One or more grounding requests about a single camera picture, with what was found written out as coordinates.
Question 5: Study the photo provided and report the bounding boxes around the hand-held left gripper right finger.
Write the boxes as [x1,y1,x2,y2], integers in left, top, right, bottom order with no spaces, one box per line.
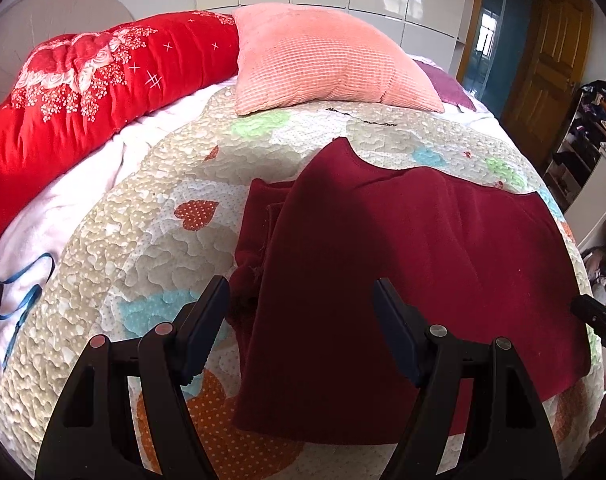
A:
[372,277,564,480]

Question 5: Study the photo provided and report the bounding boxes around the blue glass door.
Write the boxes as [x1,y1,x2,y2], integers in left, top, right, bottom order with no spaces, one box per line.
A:
[458,0,534,106]

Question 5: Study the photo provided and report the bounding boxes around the red floral comforter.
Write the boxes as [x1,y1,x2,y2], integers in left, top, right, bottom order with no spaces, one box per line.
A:
[0,10,241,258]

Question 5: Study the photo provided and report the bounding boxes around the thin black cord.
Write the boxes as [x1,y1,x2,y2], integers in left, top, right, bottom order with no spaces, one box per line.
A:
[325,107,394,127]

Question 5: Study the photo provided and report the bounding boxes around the white round headboard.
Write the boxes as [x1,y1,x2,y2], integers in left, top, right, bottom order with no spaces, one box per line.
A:
[0,0,134,93]

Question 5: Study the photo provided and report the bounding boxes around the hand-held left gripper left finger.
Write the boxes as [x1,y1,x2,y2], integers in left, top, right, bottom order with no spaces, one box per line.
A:
[34,275,231,480]

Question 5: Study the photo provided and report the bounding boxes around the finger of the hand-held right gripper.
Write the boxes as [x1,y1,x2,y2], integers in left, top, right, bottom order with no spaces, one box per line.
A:
[570,294,606,361]

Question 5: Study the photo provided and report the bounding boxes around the pink ribbed pillow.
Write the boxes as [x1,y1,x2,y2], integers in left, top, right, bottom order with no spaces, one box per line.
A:
[231,3,444,116]

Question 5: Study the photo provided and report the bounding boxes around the wooden door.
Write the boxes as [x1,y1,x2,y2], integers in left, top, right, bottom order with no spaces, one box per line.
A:
[500,0,594,153]

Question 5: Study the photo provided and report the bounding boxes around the pale pink bed sheet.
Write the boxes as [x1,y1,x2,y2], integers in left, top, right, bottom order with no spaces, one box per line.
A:
[0,77,238,401]

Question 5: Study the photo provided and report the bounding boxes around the patchwork heart quilt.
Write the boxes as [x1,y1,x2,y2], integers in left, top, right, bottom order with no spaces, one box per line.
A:
[0,82,606,480]

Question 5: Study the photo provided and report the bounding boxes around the purple cloth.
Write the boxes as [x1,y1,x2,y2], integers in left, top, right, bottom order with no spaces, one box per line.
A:
[413,60,478,112]

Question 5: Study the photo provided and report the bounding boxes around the dark red knit garment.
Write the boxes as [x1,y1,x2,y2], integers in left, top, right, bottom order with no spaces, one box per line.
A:
[230,137,592,447]

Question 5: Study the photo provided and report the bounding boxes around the blue lanyard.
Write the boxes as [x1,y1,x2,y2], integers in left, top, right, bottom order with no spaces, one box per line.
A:
[0,252,56,368]

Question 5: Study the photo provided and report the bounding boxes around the cluttered white shelf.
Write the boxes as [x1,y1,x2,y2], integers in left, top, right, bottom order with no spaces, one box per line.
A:
[543,79,606,261]

